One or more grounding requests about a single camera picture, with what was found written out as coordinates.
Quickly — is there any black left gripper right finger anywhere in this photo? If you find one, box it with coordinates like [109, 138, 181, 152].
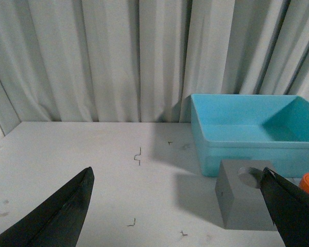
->
[260, 167, 309, 246]

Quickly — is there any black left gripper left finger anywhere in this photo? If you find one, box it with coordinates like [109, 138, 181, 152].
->
[0, 167, 94, 246]

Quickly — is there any gray block with round hole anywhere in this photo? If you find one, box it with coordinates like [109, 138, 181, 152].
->
[215, 160, 277, 231]

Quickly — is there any blue plastic box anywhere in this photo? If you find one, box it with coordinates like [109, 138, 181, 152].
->
[191, 94, 309, 178]

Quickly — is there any white curtain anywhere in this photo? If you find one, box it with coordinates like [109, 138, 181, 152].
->
[0, 1, 309, 138]

